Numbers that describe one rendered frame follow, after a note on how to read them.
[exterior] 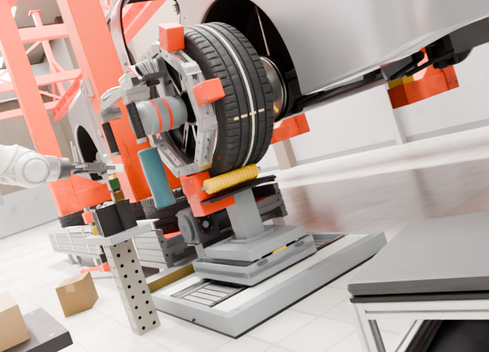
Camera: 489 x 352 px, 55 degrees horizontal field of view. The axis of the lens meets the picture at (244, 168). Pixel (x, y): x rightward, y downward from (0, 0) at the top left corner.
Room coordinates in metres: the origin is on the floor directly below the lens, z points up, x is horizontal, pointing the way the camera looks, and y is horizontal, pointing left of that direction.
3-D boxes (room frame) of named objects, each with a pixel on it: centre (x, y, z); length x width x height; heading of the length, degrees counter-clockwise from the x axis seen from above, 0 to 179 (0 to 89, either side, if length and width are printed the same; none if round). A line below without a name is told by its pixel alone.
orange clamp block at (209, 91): (1.73, 0.04, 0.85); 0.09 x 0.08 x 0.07; 32
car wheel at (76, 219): (5.30, 1.81, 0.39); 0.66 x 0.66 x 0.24
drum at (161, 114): (1.95, 0.27, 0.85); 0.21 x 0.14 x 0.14; 122
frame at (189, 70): (1.99, 0.21, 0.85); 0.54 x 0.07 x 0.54; 32
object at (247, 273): (2.13, 0.10, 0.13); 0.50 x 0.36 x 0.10; 32
